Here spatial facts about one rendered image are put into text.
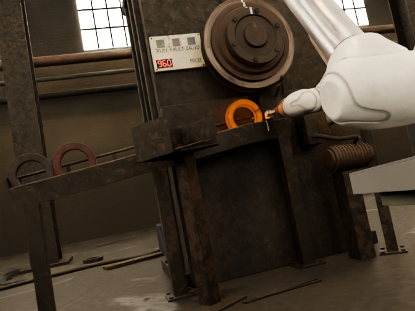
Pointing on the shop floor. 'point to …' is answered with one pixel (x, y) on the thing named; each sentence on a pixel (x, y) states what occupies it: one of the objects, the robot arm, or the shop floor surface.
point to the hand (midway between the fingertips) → (268, 115)
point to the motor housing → (355, 245)
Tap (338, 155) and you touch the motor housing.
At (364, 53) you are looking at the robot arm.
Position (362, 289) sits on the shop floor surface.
